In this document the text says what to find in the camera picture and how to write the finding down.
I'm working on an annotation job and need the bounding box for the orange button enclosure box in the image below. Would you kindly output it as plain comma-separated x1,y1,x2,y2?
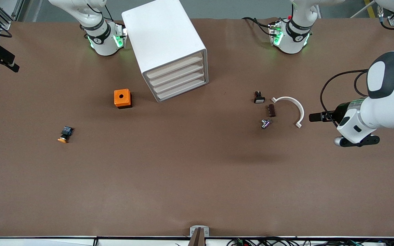
114,88,133,109

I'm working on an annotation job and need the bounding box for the orange push button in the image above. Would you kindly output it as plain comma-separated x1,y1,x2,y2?
57,126,75,144

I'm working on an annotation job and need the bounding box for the base connector box green light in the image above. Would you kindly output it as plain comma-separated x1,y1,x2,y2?
269,20,284,46
114,22,128,49

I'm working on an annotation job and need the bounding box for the tangled cables bundle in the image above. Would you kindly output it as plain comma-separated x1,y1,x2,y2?
227,237,394,246

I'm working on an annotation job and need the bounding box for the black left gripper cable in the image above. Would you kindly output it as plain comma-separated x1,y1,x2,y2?
320,69,369,118

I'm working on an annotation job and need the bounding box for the white table edge rail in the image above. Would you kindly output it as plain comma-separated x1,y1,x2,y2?
0,236,394,246

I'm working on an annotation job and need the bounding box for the black base cable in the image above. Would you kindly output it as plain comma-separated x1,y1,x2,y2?
241,16,273,36

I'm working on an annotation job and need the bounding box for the white curved plastic piece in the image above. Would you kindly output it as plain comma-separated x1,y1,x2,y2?
271,96,305,129

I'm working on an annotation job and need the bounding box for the grey table edge bracket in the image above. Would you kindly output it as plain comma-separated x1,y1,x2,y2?
187,225,210,246

